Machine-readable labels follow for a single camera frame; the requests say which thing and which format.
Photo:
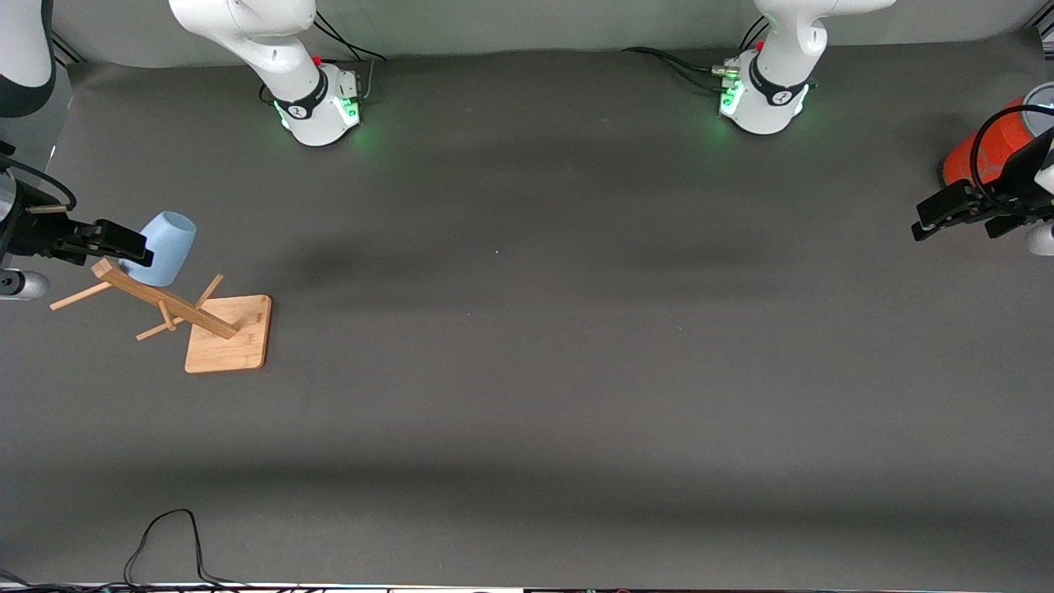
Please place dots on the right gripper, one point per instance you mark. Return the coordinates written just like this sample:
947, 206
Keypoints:
31, 231

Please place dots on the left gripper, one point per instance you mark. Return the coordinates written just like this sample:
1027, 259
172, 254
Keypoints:
1023, 179

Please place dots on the light blue plastic cup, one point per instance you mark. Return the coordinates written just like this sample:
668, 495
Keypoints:
169, 243

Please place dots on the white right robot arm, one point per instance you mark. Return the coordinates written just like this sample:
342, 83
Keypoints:
272, 49

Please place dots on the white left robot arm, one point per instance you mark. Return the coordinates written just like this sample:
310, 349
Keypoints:
778, 91

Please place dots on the wooden cup rack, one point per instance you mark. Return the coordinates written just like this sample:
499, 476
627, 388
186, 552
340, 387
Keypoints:
226, 338

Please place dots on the orange cylindrical can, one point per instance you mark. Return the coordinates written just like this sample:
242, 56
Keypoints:
984, 152

